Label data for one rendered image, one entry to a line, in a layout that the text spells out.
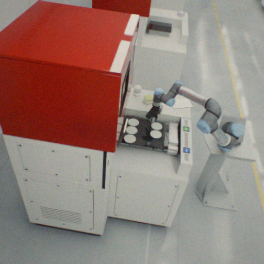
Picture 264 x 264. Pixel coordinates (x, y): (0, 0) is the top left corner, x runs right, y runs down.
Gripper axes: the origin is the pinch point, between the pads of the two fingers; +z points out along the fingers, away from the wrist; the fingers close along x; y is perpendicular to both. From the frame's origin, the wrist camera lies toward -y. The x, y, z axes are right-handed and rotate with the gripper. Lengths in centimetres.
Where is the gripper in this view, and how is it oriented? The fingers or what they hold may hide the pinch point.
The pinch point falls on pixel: (151, 122)
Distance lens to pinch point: 251.0
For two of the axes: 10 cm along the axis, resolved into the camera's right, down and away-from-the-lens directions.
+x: -7.9, -4.8, 3.9
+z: -1.0, 7.2, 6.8
